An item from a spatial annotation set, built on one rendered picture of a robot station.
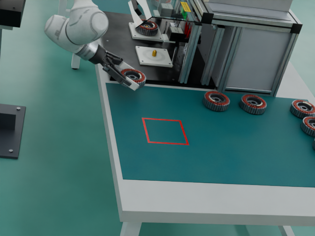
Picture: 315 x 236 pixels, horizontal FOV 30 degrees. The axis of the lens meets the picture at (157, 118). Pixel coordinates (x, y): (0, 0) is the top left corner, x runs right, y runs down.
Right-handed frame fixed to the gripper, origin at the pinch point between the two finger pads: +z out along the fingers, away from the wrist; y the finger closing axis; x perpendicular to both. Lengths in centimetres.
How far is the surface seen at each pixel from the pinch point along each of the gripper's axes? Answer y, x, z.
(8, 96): -102, -96, 1
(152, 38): -44.8, 4.7, 17.0
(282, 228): 22, -13, 102
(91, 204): -10, -73, 38
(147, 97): 3.0, -2.2, 10.3
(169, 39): -24.8, 15.2, 13.5
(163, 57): -26.7, 6.1, 18.9
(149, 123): 21.4, -3.2, 8.2
